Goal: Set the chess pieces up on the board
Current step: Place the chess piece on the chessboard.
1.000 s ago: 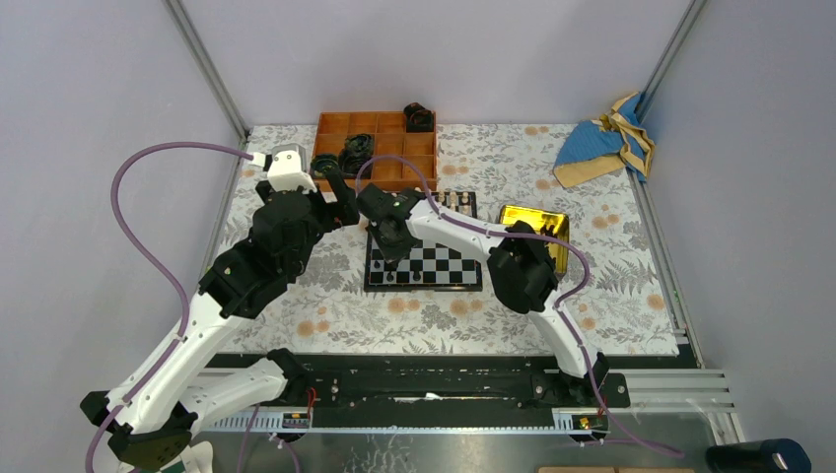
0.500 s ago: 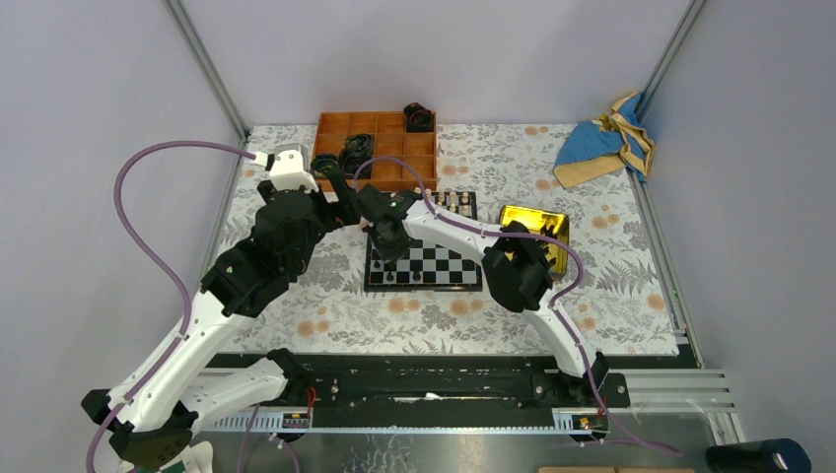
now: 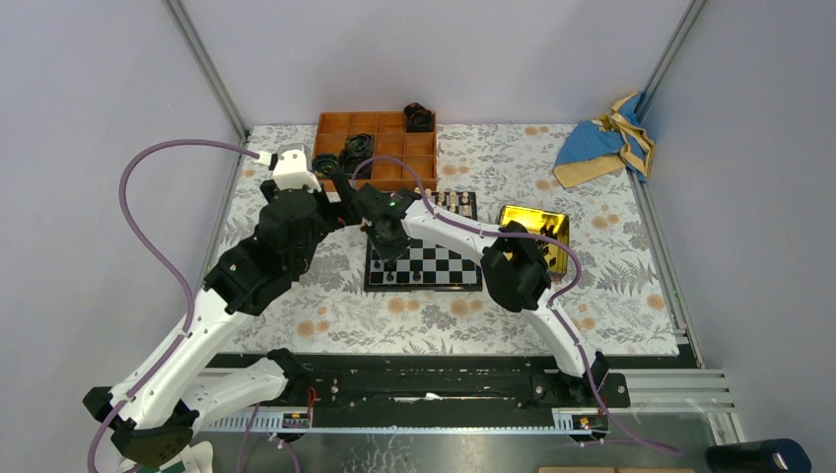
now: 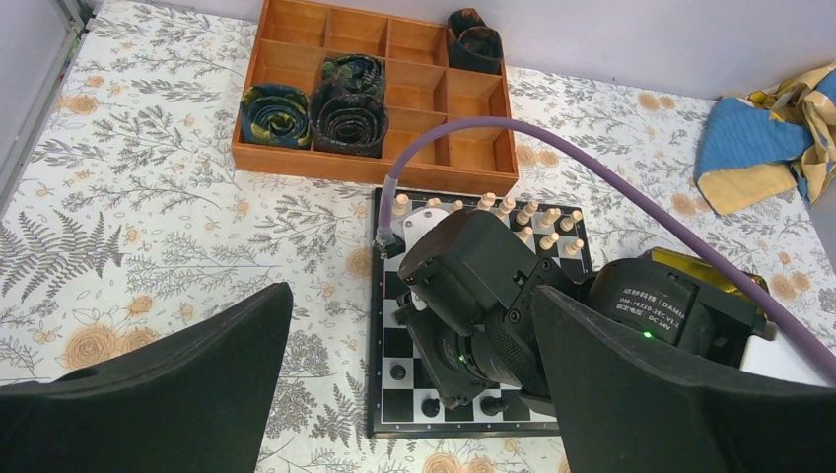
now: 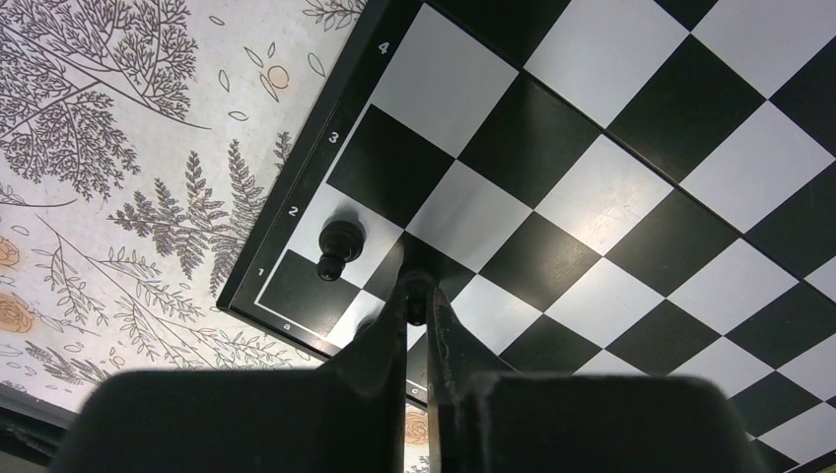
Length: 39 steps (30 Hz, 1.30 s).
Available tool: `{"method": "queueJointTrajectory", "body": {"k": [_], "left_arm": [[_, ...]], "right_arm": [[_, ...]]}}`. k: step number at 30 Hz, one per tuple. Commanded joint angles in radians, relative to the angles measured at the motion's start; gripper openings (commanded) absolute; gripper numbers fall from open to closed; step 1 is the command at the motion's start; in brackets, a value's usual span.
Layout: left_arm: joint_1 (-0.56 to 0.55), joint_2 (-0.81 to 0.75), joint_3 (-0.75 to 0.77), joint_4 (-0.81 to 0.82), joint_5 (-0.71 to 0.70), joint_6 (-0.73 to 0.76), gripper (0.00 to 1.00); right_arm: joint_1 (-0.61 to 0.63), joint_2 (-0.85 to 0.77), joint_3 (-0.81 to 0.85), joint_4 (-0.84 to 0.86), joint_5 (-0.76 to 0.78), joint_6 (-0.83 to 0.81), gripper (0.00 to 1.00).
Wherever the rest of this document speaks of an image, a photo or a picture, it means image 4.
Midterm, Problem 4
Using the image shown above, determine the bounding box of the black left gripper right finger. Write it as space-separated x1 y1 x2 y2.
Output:
531 286 835 472

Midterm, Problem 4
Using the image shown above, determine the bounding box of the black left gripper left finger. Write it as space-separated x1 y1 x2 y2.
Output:
1 283 294 472

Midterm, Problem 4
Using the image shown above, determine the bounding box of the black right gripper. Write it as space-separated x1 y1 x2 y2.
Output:
394 210 584 410

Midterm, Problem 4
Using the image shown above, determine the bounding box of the black chess pawn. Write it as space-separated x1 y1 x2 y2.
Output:
479 395 509 417
421 397 441 419
389 364 407 381

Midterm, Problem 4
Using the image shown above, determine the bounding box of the gold tin of black pieces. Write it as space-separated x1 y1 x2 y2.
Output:
640 246 752 303

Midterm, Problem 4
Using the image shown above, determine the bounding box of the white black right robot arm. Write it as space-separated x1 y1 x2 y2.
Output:
392 207 767 415

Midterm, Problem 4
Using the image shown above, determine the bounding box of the black silver chess board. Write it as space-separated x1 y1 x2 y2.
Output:
367 189 592 439

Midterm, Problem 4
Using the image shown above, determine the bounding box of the floral table mat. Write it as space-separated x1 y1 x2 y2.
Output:
1 1 835 472

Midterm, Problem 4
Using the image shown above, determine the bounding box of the black coil middle compartment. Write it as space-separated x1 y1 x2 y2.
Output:
309 87 389 159

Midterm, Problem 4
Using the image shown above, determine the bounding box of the black coil compartment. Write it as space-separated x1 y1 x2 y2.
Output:
446 8 503 75
309 87 389 159

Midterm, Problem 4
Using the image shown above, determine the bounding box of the black coil top compartment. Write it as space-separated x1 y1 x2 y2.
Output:
446 8 503 75

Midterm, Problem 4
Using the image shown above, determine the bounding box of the orange compartment tray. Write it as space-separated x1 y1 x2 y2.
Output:
232 1 519 195

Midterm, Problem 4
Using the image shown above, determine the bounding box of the black green coil left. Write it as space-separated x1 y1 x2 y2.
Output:
240 83 312 150

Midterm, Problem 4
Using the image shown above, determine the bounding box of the blue yellow cloth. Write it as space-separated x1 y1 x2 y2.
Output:
694 64 835 215

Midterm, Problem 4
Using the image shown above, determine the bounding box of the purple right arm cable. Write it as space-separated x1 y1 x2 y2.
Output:
377 115 836 386

